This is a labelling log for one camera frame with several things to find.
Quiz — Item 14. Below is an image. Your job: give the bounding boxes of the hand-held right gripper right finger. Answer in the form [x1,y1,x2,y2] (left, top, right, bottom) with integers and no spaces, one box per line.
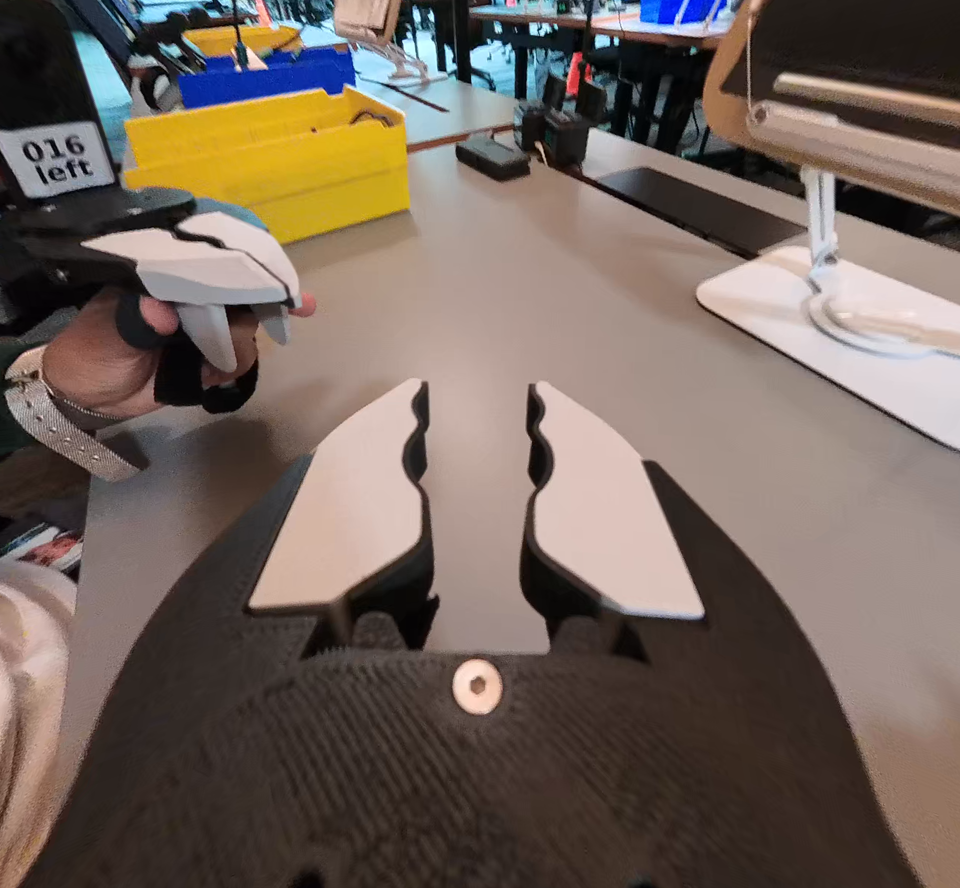
[521,380,707,645]

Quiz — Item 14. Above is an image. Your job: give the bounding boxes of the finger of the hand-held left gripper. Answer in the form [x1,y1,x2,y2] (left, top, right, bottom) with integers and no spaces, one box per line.
[178,212,304,347]
[82,230,294,373]

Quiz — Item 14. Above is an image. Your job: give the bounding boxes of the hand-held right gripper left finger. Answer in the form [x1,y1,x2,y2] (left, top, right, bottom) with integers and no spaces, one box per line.
[247,378,441,648]

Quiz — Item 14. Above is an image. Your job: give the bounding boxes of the yellow plastic bin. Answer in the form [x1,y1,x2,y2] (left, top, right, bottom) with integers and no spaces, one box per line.
[122,84,411,246]
[182,24,305,58]

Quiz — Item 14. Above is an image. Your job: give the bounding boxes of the person's left hand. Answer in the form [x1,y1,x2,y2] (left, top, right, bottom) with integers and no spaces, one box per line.
[41,287,318,418]

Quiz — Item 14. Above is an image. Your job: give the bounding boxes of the blue plastic bin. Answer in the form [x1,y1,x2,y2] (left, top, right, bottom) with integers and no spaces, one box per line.
[177,46,357,111]

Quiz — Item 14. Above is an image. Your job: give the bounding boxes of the grey woven wristwatch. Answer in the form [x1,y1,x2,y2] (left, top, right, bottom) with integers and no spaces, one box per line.
[3,344,151,483]

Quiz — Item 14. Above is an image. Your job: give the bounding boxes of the black rectangular box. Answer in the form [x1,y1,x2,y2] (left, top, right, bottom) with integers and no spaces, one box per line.
[455,136,533,182]

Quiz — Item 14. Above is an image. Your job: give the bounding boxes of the colourful magazine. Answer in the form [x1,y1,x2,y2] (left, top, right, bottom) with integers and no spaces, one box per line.
[0,521,85,574]

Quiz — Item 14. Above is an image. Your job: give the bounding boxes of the black vertical pole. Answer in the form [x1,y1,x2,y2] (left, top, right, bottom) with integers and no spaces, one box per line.
[447,0,475,84]

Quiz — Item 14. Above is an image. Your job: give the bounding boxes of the black charger device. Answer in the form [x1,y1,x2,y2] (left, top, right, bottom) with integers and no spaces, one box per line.
[513,73,610,171]

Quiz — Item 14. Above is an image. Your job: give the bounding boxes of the black flat pad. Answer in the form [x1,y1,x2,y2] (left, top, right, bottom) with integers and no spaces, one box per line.
[592,166,809,261]

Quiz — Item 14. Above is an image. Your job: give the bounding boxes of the person's cream trousers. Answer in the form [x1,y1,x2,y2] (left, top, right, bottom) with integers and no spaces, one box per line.
[0,558,80,888]

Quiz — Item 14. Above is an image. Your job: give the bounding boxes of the long wooden office desk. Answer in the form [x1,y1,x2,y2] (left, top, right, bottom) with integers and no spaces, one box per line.
[468,0,740,49]

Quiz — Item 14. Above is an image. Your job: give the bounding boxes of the blue storage crate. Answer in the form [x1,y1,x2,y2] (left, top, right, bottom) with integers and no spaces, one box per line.
[639,0,735,27]

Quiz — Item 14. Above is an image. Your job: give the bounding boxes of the white tablet stand with board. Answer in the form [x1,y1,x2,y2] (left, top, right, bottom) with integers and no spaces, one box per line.
[696,0,960,452]

